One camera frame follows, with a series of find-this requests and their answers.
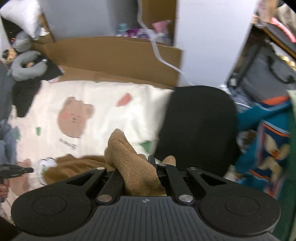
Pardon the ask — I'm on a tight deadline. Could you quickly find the brown t-shirt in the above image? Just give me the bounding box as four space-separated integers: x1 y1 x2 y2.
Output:
43 129 166 196

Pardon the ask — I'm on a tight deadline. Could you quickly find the person's left hand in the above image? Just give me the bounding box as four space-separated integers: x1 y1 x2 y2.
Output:
0 179 10 202

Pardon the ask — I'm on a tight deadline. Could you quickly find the light blue denim garment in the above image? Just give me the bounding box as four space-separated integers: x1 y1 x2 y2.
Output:
0 120 19 165

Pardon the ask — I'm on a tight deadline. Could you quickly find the black garment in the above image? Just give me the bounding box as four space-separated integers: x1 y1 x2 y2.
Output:
12 60 62 118

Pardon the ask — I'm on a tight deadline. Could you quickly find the cream bear print bedsheet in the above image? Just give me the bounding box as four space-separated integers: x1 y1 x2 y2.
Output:
3 81 172 214

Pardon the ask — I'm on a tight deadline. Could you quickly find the grey plush toy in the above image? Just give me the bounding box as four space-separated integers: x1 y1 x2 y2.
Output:
11 51 48 82

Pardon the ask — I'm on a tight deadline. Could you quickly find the teal patterned garment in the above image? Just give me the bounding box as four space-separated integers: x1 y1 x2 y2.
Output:
235 96 292 198

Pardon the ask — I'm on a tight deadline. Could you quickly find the light green garment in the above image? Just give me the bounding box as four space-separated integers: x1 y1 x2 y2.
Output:
273 90 295 240

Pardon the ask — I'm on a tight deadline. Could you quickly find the leopard plush toy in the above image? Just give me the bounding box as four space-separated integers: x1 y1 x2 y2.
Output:
3 48 18 63

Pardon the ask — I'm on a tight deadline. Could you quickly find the brown cardboard sheet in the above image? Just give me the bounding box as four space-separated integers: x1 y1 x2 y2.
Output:
32 37 179 88

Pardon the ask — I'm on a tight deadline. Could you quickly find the grey suitcase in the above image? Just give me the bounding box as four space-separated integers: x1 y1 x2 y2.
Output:
227 40 296 104

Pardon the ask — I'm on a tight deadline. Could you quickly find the purple snack package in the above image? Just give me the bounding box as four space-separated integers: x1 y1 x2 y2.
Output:
127 20 171 46

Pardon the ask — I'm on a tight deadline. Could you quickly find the white pillow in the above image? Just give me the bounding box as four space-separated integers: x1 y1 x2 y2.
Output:
1 0 41 40

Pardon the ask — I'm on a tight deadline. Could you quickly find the blue bottle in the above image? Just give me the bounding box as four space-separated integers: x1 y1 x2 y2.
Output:
116 23 129 37

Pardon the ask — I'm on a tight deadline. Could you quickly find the white cable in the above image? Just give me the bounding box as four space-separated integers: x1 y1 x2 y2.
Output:
136 0 194 86

